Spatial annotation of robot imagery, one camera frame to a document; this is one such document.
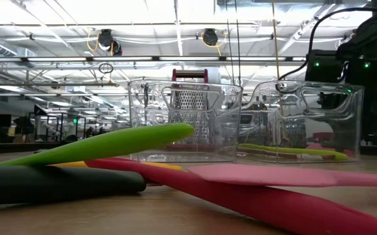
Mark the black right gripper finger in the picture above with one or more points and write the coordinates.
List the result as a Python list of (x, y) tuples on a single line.
[(346, 124)]

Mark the light green spoon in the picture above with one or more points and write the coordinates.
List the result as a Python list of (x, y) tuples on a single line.
[(305, 151)]

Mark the pink spatula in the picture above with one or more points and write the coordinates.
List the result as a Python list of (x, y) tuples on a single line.
[(273, 174)]

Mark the red spoon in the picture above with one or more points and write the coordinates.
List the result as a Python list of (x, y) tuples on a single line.
[(240, 199)]

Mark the green spatula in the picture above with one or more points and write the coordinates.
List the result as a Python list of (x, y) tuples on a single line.
[(109, 143)]

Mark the yellow spatula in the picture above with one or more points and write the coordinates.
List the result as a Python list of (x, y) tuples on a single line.
[(70, 164)]

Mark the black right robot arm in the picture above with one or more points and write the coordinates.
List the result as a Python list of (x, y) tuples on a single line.
[(371, 36)]

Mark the red background box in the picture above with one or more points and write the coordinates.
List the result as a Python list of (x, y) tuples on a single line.
[(322, 136)]

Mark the clear plastic bin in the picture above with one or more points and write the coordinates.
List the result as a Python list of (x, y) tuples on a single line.
[(273, 107), (142, 130)]

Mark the white box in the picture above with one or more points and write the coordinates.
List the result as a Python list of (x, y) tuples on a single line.
[(214, 76)]

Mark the red metal box grater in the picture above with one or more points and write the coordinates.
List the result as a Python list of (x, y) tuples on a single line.
[(189, 74)]

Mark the long ceiling light strip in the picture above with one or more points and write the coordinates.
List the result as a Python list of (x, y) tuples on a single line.
[(123, 58)]

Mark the background robot workstation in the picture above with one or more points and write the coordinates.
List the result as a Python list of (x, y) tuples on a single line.
[(38, 111)]

